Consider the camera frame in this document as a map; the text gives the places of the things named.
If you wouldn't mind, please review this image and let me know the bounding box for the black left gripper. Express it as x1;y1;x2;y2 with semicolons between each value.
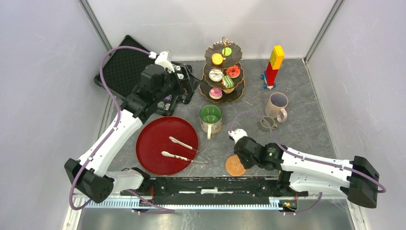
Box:
154;64;201;103

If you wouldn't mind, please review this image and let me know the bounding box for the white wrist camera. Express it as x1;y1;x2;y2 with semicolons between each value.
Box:
228;128;248;144
148;50;175;73

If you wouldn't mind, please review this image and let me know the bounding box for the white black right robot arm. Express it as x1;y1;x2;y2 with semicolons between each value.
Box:
230;134;383;208

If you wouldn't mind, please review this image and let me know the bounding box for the pink frosted donut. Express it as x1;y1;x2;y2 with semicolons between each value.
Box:
209;88;223;100

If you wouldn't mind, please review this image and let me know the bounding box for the red yellow toy block tower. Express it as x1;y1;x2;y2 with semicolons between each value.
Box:
260;45;285;89

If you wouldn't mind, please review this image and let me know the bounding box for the white chocolate striped donut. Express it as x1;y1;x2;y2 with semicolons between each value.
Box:
209;68;224;82

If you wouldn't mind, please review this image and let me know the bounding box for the small grey cup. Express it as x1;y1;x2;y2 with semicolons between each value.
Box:
259;116;278;132

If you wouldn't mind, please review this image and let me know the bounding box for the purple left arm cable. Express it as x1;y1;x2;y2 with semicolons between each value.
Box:
69;46;156;211

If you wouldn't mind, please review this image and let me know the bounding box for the green macaron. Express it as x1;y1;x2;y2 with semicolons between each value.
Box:
222;47;232;57

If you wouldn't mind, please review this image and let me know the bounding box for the green inside ceramic mug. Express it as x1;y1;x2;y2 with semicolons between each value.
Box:
199;104;223;139

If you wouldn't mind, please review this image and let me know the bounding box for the orange macaron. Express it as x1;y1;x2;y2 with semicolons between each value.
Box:
211;53;224;66

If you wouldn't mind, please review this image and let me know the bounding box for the pink ceramic mug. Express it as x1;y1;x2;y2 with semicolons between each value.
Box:
264;92;289;123

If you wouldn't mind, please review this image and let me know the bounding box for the black poker chip case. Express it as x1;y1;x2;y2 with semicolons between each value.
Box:
93;35;201;116

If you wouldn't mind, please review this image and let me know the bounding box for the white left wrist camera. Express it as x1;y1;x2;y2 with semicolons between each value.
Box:
148;50;175;73

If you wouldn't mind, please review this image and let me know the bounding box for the green matcha cake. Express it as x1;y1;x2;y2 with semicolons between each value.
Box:
222;75;234;89

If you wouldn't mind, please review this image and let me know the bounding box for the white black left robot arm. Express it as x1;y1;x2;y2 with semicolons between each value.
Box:
64;63;200;206

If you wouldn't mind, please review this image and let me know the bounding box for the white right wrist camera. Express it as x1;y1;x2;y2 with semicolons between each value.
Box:
228;128;248;144

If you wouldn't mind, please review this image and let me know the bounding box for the three-tier black gold stand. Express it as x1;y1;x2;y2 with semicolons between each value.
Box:
199;36;245;104

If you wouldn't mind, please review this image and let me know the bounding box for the small brown pastry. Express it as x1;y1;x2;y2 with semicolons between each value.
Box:
223;88;234;94

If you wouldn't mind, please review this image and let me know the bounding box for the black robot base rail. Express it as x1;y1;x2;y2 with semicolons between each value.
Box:
136;176;309;205

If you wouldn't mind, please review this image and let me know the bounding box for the woven coaster front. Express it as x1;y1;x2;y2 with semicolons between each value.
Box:
225;155;247;176

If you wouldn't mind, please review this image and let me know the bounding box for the red frosted donut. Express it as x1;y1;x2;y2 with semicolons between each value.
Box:
226;65;241;79

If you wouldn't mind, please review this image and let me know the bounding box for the red round tray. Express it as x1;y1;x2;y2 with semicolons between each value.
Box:
135;116;199;176

